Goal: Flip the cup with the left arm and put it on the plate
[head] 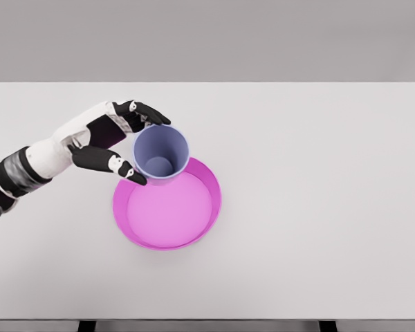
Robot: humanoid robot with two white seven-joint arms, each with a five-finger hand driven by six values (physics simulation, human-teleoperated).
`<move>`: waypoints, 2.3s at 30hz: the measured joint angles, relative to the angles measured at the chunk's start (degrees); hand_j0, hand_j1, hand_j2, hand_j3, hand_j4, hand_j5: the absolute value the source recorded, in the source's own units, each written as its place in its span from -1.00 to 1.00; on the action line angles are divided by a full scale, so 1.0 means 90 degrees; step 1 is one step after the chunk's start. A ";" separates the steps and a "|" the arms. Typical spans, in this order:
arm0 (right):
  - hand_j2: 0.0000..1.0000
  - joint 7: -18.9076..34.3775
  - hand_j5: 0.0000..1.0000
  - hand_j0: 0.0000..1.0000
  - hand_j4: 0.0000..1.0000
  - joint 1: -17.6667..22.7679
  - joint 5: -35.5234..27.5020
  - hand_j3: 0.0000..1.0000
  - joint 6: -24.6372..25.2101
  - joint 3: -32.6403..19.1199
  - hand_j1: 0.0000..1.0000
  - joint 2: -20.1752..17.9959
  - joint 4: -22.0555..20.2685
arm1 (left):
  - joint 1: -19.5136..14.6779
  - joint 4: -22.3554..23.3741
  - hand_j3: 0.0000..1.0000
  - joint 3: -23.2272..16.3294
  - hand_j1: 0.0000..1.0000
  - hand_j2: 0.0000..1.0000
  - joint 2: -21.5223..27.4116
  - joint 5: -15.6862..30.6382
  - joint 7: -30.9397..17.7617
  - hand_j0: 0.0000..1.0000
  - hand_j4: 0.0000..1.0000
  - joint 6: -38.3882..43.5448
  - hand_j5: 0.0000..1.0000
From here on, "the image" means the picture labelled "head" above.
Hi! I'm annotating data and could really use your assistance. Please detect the pink round plate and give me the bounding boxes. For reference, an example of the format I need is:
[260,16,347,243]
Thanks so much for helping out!
[112,156,223,251]

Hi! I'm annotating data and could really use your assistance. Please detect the lavender blue cup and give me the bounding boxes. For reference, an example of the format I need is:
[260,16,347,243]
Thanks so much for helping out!
[131,124,190,187]

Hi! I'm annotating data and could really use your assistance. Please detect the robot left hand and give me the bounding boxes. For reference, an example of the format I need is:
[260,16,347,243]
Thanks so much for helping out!
[54,100,172,187]

